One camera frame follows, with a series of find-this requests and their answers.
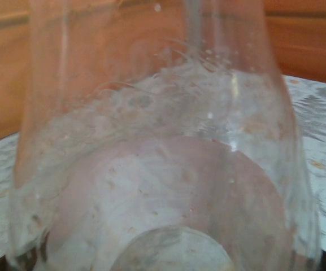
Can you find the clear bottle red label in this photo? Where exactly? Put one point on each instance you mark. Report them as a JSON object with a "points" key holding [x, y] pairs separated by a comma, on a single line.
{"points": [[162, 141]]}

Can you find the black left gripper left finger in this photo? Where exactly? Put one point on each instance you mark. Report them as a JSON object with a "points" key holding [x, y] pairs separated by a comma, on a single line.
{"points": [[27, 264]]}

